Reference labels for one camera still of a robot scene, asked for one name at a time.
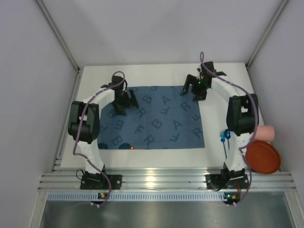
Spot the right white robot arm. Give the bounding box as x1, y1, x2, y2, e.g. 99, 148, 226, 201
180, 61, 259, 191

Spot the pink plastic cup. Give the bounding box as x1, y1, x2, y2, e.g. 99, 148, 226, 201
255, 125, 275, 142

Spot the blue metallic fork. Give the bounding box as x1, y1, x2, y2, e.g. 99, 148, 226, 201
220, 131, 227, 158

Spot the blue metallic spoon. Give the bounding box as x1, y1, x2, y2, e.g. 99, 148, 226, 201
224, 129, 231, 149

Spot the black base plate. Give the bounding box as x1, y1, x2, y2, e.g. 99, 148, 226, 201
80, 173, 122, 190
205, 174, 249, 191

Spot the blue lettered placemat cloth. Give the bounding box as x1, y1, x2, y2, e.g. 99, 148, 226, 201
97, 86, 205, 150

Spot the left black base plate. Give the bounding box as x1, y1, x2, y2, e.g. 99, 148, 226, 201
80, 173, 122, 190

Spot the white slotted cable duct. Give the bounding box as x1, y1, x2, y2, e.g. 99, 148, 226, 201
47, 191, 239, 202

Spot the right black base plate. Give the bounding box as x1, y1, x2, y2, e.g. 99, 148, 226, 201
205, 174, 249, 191

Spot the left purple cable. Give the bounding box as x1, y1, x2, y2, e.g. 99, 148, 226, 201
72, 71, 126, 207

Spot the aluminium mounting rail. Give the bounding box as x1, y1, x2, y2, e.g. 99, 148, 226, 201
38, 168, 296, 191

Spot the red plastic plate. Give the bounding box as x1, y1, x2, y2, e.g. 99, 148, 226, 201
245, 140, 281, 174

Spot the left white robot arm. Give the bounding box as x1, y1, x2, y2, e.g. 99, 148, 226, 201
67, 71, 139, 183

